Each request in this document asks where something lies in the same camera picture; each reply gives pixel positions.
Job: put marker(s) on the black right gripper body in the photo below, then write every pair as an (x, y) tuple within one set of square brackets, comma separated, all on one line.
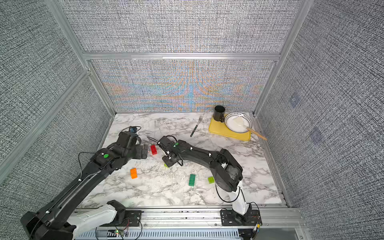
[(167, 160)]

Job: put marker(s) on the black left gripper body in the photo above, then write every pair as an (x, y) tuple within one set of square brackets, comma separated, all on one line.
[(139, 153)]

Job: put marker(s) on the red lego brick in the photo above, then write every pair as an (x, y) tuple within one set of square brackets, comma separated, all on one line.
[(154, 150)]

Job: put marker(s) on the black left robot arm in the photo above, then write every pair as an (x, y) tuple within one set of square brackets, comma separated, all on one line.
[(57, 221)]

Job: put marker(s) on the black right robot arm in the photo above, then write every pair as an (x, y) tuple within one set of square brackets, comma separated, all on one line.
[(226, 171)]

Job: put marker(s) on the orange lego brick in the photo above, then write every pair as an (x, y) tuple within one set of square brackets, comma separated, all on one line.
[(133, 173)]

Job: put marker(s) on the dark green lego brick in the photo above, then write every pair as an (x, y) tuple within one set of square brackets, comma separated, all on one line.
[(192, 180)]

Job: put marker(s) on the black mug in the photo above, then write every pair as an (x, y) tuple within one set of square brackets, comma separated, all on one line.
[(219, 114)]

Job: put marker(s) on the white patterned bowl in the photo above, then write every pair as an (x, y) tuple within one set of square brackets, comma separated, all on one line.
[(229, 121)]

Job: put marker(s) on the aluminium front rail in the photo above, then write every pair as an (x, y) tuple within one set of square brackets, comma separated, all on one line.
[(194, 217)]

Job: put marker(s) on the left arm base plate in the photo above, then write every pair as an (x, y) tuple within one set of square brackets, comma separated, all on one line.
[(130, 219)]

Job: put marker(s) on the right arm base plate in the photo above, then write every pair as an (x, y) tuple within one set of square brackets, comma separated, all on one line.
[(231, 218)]

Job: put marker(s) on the aluminium frame corner post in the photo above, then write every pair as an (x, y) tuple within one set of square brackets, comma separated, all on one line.
[(64, 24)]

